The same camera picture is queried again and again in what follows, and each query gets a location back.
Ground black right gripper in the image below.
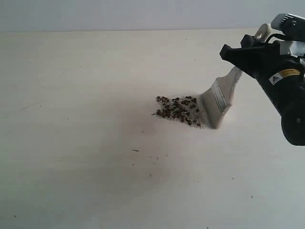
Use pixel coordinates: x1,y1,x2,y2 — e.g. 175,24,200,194
220,34,305,81

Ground white paint brush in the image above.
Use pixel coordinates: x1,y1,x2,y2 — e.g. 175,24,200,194
199,23,272,130

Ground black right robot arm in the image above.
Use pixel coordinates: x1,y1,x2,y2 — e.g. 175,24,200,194
220,35,305,146

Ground scattered rice and brown pellets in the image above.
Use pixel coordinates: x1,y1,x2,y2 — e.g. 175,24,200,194
153,95,207,129

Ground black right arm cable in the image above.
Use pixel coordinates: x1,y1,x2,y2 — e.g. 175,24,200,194
264,33,286,45

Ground right wrist camera with tape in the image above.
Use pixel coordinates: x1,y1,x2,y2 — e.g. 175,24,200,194
271,13,305,65

